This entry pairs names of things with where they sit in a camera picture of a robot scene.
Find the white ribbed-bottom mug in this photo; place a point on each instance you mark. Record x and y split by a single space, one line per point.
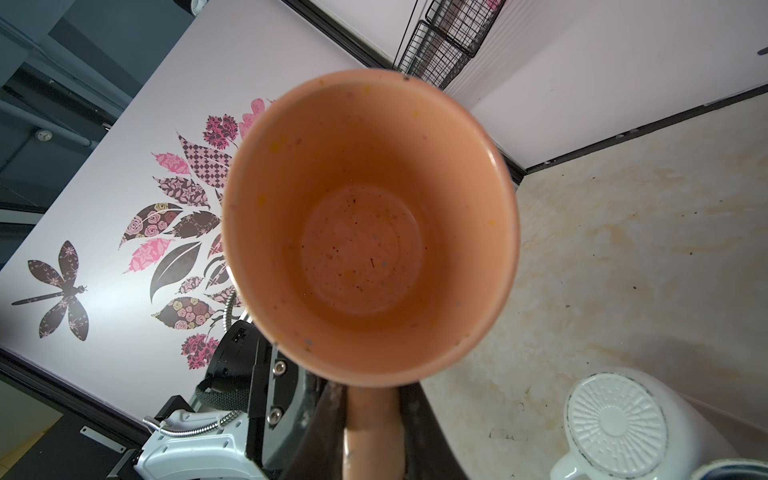
625 424

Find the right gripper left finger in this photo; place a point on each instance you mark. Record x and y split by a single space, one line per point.
320 453

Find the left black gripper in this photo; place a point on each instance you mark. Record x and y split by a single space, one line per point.
247 373

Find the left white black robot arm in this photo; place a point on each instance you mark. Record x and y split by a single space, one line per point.
193 441

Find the peach orange mug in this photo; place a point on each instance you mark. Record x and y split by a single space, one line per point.
371 229

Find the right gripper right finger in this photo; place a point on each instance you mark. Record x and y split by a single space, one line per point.
427 452

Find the black wire basket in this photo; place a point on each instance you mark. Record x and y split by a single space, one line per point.
445 38

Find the black mug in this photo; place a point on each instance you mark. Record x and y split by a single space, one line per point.
732 469

